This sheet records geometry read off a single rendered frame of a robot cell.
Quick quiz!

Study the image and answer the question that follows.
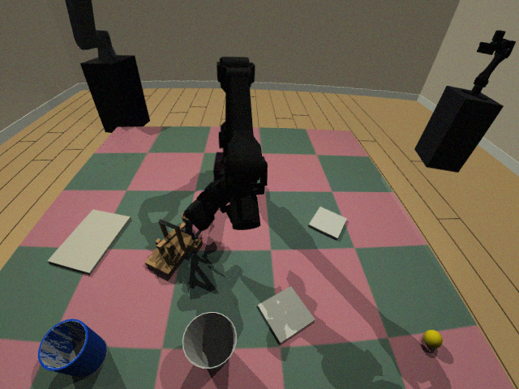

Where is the yellow ball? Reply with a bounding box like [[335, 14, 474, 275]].
[[423, 330, 443, 348]]

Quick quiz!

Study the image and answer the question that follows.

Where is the beige flat rectangular board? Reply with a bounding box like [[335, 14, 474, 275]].
[[48, 210, 131, 274]]

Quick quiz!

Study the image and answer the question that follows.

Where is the blue mug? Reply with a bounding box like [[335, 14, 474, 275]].
[[38, 319, 108, 378]]

